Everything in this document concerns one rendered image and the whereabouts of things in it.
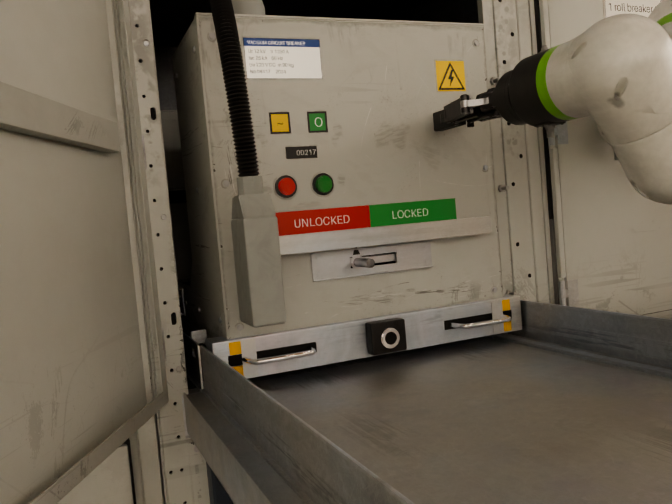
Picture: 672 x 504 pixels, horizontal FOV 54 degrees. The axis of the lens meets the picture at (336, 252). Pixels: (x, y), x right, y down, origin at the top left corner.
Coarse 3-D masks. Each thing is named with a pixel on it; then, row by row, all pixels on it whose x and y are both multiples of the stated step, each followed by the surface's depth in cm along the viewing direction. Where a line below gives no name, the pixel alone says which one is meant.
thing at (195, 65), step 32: (192, 32) 96; (192, 64) 98; (192, 96) 101; (192, 128) 103; (192, 160) 106; (192, 192) 108; (192, 224) 111; (192, 256) 114; (192, 288) 118; (192, 320) 121; (224, 320) 96
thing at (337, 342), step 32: (352, 320) 102; (416, 320) 106; (448, 320) 108; (480, 320) 111; (512, 320) 113; (224, 352) 94; (256, 352) 96; (288, 352) 98; (320, 352) 99; (352, 352) 101
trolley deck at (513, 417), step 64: (256, 384) 99; (320, 384) 96; (384, 384) 93; (448, 384) 90; (512, 384) 87; (576, 384) 84; (640, 384) 82; (384, 448) 67; (448, 448) 66; (512, 448) 64; (576, 448) 63; (640, 448) 62
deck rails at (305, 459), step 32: (544, 320) 109; (576, 320) 102; (608, 320) 96; (640, 320) 91; (576, 352) 100; (608, 352) 97; (640, 352) 91; (224, 384) 84; (256, 416) 70; (288, 416) 59; (256, 448) 70; (288, 448) 60; (320, 448) 52; (288, 480) 60; (320, 480) 53; (352, 480) 47
